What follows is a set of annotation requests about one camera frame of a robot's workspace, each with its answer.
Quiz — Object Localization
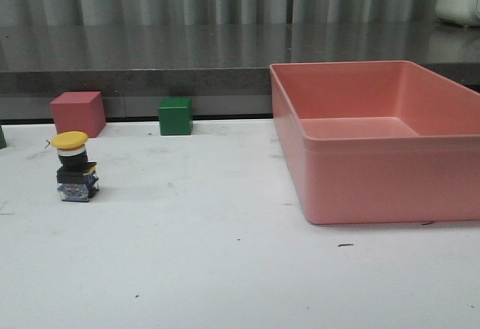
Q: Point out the yellow push button switch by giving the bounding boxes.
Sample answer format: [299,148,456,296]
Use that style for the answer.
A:
[50,131,99,202]

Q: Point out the green cube near bin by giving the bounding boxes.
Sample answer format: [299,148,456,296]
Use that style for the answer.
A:
[157,97,193,136]

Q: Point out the dark grey stone counter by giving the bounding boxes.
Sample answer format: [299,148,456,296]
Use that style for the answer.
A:
[1,22,479,123]

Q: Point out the pink plastic bin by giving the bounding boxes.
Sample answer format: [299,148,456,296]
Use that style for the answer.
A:
[270,61,479,224]

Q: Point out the pink cube by counter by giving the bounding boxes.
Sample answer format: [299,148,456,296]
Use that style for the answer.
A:
[49,91,106,138]

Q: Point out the green cube on left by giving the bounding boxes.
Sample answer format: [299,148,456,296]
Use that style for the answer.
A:
[0,127,7,149]

